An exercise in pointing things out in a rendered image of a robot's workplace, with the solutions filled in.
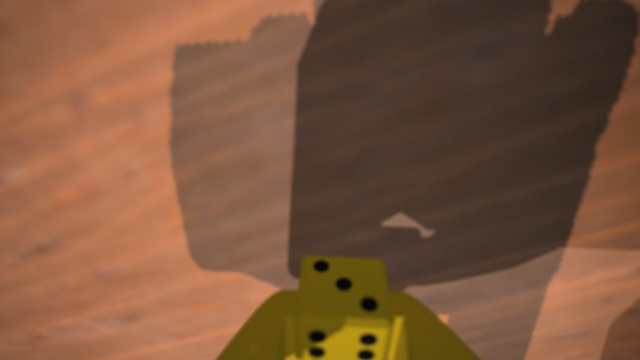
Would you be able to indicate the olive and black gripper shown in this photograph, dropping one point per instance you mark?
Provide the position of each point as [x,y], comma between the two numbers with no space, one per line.
[417,333]

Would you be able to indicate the yellow die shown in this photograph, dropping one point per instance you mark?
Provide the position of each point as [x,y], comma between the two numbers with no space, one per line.
[343,309]

